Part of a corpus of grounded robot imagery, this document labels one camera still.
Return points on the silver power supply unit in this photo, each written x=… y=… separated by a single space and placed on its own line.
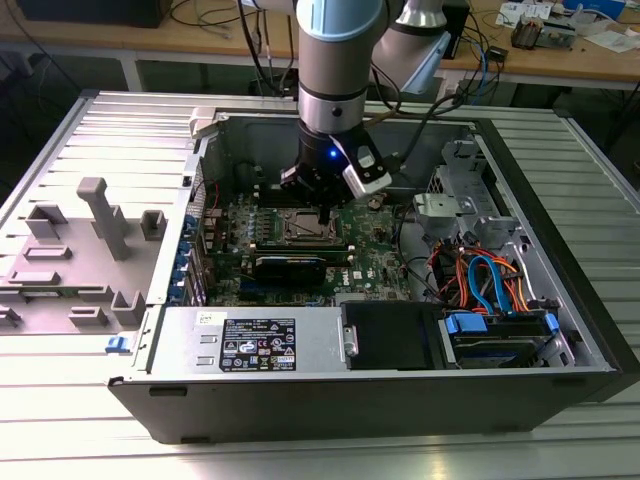
x=180 y=345

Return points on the black box on desk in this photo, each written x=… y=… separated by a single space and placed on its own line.
x=90 y=12

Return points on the grey corner bracket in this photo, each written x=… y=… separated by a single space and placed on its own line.
x=204 y=120

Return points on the white printed leaflet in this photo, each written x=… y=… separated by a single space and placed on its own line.
x=510 y=12

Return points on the silver CPU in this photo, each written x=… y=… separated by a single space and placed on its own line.
x=306 y=226

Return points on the CPU socket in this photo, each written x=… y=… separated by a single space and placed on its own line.
x=286 y=239

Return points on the black tower box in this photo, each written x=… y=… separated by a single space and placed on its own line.
x=459 y=30

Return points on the green motherboard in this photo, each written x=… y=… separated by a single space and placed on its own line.
x=370 y=260

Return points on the black graphics card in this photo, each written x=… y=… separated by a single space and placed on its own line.
x=290 y=270

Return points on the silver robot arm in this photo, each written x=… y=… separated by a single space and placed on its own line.
x=330 y=50

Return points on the blue card retention clip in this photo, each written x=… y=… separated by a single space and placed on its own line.
x=180 y=272
x=188 y=226
x=184 y=250
x=175 y=295

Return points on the grey parts rack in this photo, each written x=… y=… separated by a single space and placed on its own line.
x=75 y=240

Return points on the metal heat sink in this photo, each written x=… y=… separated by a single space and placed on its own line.
x=525 y=32

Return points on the wooden desk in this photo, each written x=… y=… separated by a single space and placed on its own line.
x=100 y=35

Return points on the black PC case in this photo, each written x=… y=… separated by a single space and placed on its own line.
x=350 y=410

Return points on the hard disk in blue carrier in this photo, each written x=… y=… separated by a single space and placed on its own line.
x=500 y=340

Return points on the green RAM stick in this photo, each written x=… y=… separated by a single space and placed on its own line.
x=42 y=293

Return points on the small black device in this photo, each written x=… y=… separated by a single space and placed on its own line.
x=497 y=52

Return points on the white paper sheets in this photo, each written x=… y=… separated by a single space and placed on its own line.
x=612 y=40

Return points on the blue cardboard box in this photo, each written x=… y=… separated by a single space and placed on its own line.
x=595 y=10

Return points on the perforated metal drive cage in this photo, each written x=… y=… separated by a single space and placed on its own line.
x=460 y=170

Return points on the silver coin battery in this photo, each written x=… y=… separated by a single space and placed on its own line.
x=377 y=203

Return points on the grey metal device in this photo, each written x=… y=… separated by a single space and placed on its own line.
x=557 y=32

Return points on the blue plastic table clip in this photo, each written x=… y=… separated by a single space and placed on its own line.
x=116 y=344

